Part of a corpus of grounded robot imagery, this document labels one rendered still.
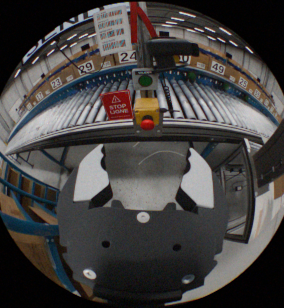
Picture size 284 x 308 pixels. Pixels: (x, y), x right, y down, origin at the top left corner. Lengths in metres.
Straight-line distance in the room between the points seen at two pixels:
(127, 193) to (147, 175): 0.28
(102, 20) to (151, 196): 1.21
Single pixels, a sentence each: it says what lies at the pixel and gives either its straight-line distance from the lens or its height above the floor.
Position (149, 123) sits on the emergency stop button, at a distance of 0.29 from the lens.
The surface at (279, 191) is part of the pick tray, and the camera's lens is 0.93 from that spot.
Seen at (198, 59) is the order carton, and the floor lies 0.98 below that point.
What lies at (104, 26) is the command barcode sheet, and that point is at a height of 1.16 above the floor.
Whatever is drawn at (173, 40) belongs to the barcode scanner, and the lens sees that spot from 0.26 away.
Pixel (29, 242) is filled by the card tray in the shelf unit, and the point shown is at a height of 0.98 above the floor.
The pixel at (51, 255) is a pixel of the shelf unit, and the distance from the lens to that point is 0.27.
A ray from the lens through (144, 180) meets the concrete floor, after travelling 1.10.
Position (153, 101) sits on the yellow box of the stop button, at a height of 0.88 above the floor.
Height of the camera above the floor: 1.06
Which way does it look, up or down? 62 degrees down
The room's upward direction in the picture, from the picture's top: 9 degrees counter-clockwise
